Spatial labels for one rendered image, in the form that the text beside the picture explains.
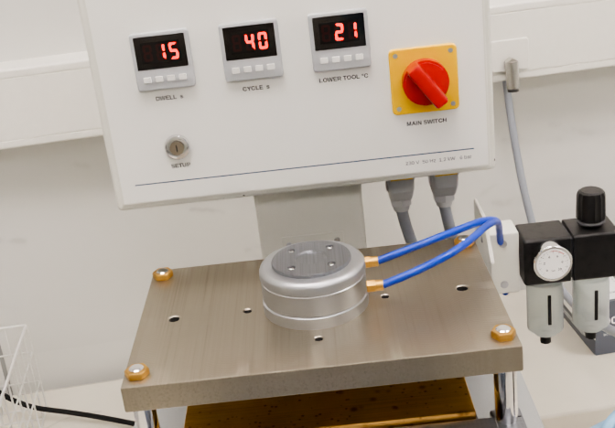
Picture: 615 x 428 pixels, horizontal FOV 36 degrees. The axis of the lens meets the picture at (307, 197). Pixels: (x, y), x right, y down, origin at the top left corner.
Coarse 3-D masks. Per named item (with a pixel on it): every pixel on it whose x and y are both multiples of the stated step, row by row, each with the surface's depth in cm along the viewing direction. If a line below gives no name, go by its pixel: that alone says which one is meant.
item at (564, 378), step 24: (528, 336) 124; (576, 336) 123; (528, 360) 119; (552, 360) 118; (576, 360) 117; (600, 360) 117; (528, 384) 114; (552, 384) 113; (576, 384) 113; (600, 384) 112; (552, 408) 109; (576, 408) 108; (600, 408) 108
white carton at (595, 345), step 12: (612, 276) 122; (612, 288) 119; (564, 300) 126; (612, 300) 116; (564, 312) 127; (612, 312) 116; (612, 324) 117; (600, 336) 117; (612, 336) 117; (600, 348) 118; (612, 348) 118
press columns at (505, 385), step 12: (504, 372) 65; (516, 372) 65; (504, 384) 65; (516, 384) 66; (504, 396) 65; (516, 396) 66; (504, 408) 66; (516, 408) 66; (144, 420) 65; (156, 420) 66; (504, 420) 66; (516, 420) 66
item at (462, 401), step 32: (416, 384) 69; (448, 384) 69; (192, 416) 69; (224, 416) 68; (256, 416) 68; (288, 416) 67; (320, 416) 67; (352, 416) 67; (384, 416) 66; (416, 416) 66; (448, 416) 66
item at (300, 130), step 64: (128, 0) 76; (192, 0) 76; (256, 0) 76; (320, 0) 76; (384, 0) 76; (448, 0) 76; (128, 64) 78; (192, 64) 77; (256, 64) 77; (320, 64) 78; (384, 64) 78; (448, 64) 78; (128, 128) 80; (192, 128) 80; (256, 128) 80; (320, 128) 80; (384, 128) 80; (448, 128) 80; (128, 192) 82; (192, 192) 82; (256, 192) 82; (320, 192) 85; (448, 192) 87
